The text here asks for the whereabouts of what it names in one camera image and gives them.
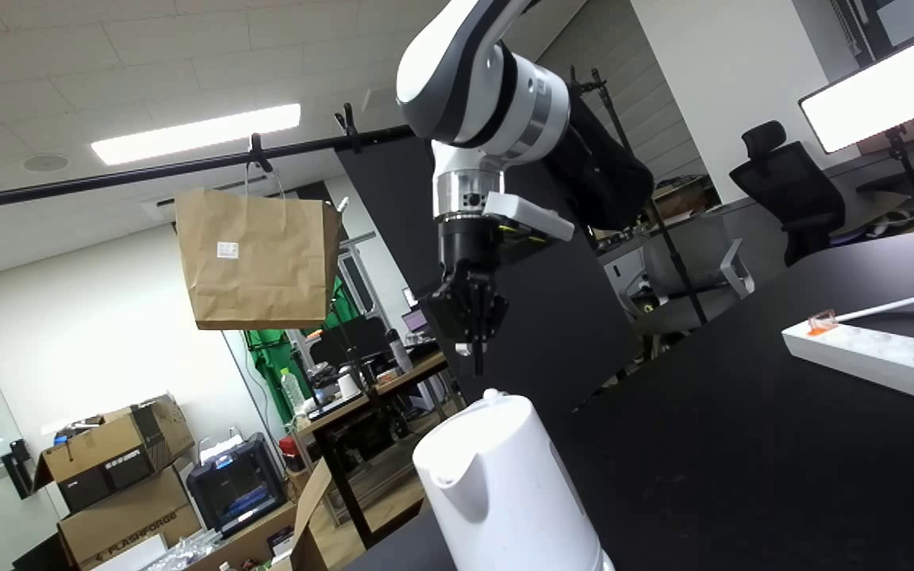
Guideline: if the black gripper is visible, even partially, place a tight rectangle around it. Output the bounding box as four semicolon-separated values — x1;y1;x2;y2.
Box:
419;211;511;380

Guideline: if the green box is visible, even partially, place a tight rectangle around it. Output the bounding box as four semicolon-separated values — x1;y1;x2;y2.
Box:
242;269;363;429

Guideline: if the black stand pole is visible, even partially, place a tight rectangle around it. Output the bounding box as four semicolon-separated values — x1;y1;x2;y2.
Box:
569;66;717;332

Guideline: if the brown paper bag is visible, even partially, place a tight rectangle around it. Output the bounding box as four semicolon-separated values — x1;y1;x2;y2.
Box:
172;185;345;332

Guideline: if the open cardboard box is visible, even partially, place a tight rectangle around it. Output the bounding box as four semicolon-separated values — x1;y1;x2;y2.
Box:
283;454;432;571

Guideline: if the black 3D printer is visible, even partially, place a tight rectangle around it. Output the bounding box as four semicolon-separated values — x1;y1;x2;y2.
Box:
184;432;293;538

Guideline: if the long ceiling light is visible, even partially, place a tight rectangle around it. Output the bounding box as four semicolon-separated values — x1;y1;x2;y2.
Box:
85;97;304;171

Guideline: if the black office chair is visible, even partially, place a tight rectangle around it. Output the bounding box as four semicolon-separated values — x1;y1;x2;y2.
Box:
727;118;854;269

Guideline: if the black crossbar rod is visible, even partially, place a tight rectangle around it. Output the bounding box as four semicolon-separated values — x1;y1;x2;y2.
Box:
0;119;419;219

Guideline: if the cardboard box with black print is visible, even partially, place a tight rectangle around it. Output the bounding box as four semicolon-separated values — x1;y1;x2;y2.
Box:
39;389;196;516

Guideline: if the plain cardboard box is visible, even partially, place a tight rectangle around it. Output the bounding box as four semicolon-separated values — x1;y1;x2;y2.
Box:
54;462;206;571

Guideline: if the white power strip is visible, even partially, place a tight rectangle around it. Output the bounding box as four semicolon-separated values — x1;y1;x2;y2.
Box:
778;312;914;416

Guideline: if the computer monitor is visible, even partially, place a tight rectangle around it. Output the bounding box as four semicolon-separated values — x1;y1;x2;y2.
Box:
794;32;914;158

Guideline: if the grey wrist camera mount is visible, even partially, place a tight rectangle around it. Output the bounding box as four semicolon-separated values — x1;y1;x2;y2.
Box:
479;188;582;245

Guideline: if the white power strip cable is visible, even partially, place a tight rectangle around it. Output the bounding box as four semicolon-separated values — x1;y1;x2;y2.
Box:
823;285;914;327

